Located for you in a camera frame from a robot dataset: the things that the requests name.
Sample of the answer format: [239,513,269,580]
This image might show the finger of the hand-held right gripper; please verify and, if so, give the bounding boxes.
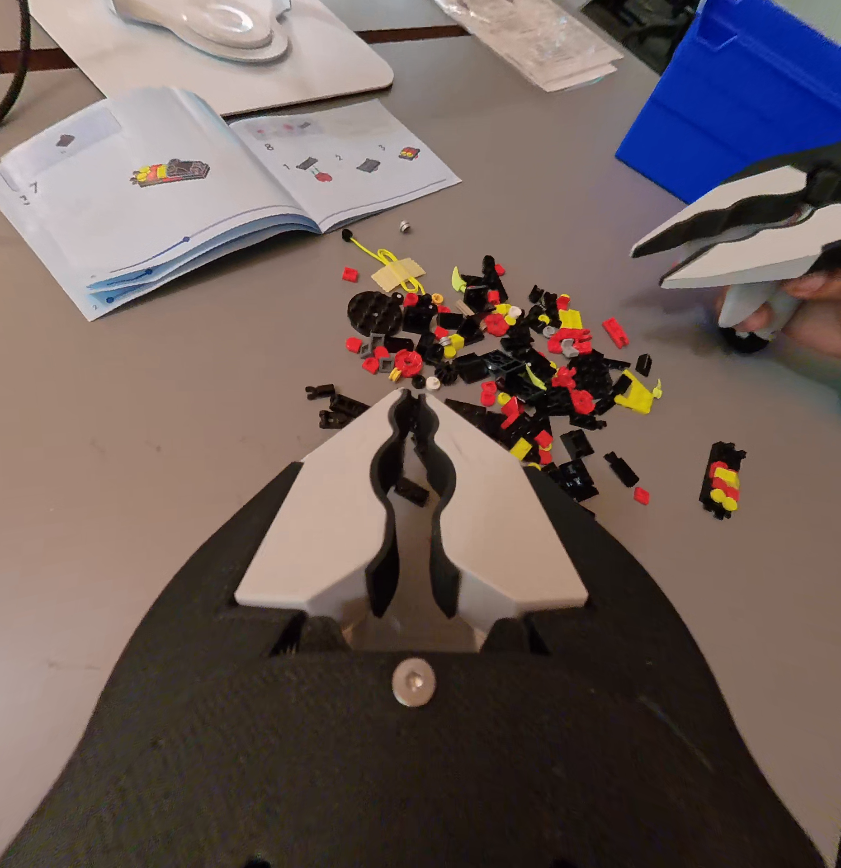
[660,203,841,291]
[629,166,811,260]

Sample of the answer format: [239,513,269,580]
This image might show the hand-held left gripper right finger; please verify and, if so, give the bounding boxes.
[420,393,589,653]

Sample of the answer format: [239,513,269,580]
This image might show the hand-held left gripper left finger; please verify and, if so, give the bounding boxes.
[234,388,411,638]

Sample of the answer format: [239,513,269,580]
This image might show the red yellow black lego assembly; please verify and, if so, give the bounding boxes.
[699,441,747,521]

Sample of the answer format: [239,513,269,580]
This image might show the pile of lego pieces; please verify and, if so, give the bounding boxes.
[305,254,655,506]

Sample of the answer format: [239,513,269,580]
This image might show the lego instruction booklet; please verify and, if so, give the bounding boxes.
[0,87,462,321]

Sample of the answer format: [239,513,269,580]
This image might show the yellow wedge lego plate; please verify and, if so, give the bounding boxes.
[614,376,659,416]

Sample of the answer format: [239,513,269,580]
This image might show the person's right hand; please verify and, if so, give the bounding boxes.
[749,268,841,360]

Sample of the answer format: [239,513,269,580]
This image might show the blue plastic bin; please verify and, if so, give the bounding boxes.
[614,0,841,204]

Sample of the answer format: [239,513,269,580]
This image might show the clear plastic bags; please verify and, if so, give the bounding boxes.
[430,0,625,92]

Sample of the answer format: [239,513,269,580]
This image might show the neon yellow string with tape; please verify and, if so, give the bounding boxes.
[341,229,427,296]

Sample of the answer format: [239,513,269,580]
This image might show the black braided cable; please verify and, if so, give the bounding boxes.
[0,0,31,133]

